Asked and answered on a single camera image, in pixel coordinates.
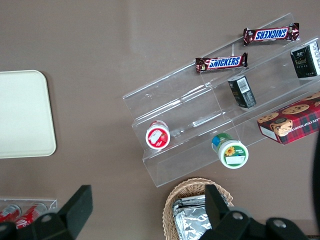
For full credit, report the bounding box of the light tan wicker basket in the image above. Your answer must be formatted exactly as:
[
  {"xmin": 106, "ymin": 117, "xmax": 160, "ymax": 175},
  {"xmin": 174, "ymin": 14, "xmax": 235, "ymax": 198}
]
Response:
[{"xmin": 162, "ymin": 177, "xmax": 235, "ymax": 240}]

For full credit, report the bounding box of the red tartan cookie box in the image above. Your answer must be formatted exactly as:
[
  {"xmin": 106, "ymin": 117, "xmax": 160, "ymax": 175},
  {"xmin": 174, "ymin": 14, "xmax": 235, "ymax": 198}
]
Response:
[{"xmin": 256, "ymin": 90, "xmax": 320, "ymax": 146}]

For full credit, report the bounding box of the green label yogurt cup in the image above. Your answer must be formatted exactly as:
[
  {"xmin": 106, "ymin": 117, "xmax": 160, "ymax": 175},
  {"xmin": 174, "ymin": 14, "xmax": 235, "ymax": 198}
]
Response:
[{"xmin": 210, "ymin": 132, "xmax": 249, "ymax": 170}]

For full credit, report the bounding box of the blurred black cable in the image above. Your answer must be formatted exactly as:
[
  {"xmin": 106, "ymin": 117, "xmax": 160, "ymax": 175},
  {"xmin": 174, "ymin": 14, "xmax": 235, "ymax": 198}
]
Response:
[{"xmin": 308, "ymin": 129, "xmax": 320, "ymax": 223}]

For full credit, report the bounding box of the beige plastic tray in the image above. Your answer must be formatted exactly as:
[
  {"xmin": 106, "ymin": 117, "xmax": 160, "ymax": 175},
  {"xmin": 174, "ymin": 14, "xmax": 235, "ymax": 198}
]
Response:
[{"xmin": 0, "ymin": 69, "xmax": 58, "ymax": 159}]

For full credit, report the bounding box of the small black carton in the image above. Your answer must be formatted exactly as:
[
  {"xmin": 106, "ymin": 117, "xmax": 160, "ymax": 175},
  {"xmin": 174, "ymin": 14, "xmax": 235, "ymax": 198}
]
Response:
[
  {"xmin": 289, "ymin": 40, "xmax": 320, "ymax": 80},
  {"xmin": 227, "ymin": 75, "xmax": 257, "ymax": 110}
]

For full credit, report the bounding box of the Snickers chocolate bar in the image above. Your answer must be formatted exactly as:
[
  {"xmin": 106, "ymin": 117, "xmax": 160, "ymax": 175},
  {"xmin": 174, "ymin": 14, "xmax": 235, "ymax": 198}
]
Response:
[
  {"xmin": 242, "ymin": 22, "xmax": 301, "ymax": 47},
  {"xmin": 195, "ymin": 52, "xmax": 249, "ymax": 74}
]

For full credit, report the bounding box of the clear acrylic bottle rack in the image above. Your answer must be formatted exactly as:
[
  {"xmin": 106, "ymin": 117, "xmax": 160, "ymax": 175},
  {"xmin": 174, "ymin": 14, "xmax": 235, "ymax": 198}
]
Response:
[{"xmin": 0, "ymin": 198, "xmax": 59, "ymax": 219}]

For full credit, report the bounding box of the clear acrylic stepped shelf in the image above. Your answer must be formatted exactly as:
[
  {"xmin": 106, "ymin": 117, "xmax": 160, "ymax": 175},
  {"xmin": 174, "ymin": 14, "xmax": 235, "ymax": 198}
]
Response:
[{"xmin": 122, "ymin": 12, "xmax": 320, "ymax": 189}]

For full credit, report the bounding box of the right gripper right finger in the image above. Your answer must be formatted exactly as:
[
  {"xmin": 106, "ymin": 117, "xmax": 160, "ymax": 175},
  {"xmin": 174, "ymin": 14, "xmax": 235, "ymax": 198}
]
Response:
[{"xmin": 201, "ymin": 184, "xmax": 251, "ymax": 240}]

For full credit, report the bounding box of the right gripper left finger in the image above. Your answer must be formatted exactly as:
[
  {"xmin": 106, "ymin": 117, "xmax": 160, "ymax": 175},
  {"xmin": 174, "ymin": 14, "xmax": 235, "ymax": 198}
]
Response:
[{"xmin": 23, "ymin": 184, "xmax": 94, "ymax": 240}]

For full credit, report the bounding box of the red label yogurt cup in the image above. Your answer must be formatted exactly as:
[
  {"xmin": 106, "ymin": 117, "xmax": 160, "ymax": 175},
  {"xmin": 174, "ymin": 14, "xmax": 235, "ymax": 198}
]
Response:
[{"xmin": 145, "ymin": 119, "xmax": 172, "ymax": 151}]

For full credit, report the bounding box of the silver foil packet stack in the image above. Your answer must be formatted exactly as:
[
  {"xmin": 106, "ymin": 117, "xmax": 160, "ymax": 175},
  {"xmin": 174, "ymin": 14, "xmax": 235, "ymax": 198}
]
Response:
[{"xmin": 171, "ymin": 194, "xmax": 214, "ymax": 240}]

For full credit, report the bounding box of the red cola bottle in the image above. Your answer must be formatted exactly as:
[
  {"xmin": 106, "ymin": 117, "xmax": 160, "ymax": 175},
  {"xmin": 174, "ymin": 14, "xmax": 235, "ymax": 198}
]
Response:
[
  {"xmin": 0, "ymin": 203, "xmax": 22, "ymax": 224},
  {"xmin": 15, "ymin": 202, "xmax": 49, "ymax": 230}
]

